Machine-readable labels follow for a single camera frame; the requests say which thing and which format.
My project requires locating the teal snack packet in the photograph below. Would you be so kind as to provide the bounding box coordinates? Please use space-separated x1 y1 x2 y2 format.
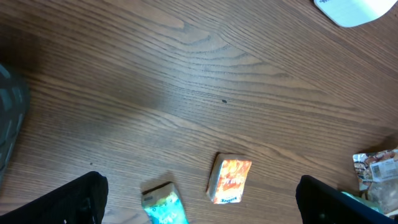
342 192 384 214

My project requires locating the orange tissue pack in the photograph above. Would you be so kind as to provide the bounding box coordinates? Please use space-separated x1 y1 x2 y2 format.
206 153 252 204

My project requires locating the beige Pantree snack bag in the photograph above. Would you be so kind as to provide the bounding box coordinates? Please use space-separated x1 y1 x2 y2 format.
353 149 397 218

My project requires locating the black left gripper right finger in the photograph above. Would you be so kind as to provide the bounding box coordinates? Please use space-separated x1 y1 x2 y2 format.
295 175 397 224

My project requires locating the teal tissue pack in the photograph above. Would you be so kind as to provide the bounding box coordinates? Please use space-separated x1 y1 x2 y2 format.
141 182 189 224

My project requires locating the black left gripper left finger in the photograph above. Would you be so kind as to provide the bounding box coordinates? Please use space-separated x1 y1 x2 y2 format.
1 171 108 224

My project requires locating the white barcode scanner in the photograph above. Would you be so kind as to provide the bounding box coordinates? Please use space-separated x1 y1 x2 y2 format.
313 0 397 28

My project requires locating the grey plastic mesh basket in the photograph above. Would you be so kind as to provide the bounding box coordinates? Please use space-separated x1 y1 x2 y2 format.
1 63 30 182

